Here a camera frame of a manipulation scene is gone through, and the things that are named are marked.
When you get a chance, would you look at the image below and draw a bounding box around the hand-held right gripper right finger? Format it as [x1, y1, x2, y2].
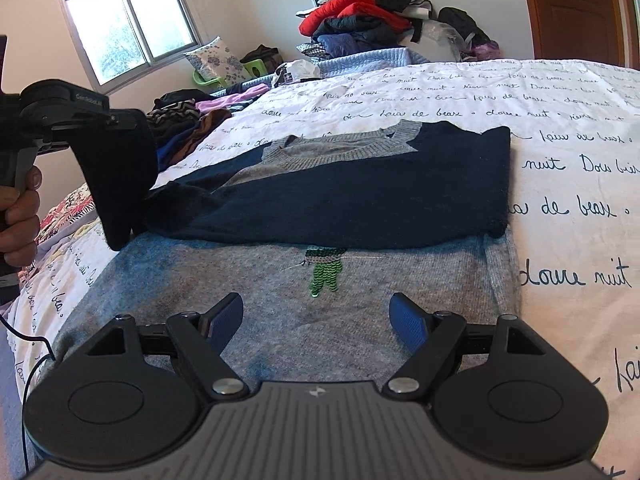
[382, 292, 548, 402]

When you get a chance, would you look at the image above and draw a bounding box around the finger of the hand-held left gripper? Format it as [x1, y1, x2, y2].
[42, 108, 149, 154]

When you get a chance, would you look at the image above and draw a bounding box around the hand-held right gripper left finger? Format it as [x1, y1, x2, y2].
[87, 292, 251, 402]

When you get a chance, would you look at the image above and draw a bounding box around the grey and navy knit sweater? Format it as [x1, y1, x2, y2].
[50, 110, 524, 396]

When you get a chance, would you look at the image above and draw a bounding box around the heap of striped and purple clothes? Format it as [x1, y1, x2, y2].
[145, 82, 272, 171]

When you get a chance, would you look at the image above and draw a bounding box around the pile of clothes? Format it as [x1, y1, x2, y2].
[296, 0, 502, 62]

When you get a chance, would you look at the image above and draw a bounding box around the person's left hand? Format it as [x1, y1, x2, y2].
[0, 164, 44, 275]

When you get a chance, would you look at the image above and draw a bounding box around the sliding glass window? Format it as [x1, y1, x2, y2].
[59, 0, 202, 90]

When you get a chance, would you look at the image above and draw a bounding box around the colourful printed quilt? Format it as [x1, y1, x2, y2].
[27, 182, 97, 248]

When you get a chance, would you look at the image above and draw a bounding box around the floral pillow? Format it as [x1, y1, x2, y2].
[183, 36, 249, 84]

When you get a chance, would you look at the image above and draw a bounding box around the green plastic stool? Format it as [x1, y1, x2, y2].
[192, 56, 267, 92]

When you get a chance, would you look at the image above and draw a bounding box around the dark bag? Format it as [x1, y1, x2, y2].
[240, 46, 282, 72]

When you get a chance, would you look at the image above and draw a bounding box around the white script-print bed blanket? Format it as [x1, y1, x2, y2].
[7, 57, 640, 480]

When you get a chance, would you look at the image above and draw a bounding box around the light blue knit blanket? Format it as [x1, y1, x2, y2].
[272, 46, 432, 82]

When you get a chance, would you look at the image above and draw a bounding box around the wooden door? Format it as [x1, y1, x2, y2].
[516, 0, 628, 69]

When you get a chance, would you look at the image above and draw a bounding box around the black cable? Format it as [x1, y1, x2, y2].
[0, 316, 57, 480]

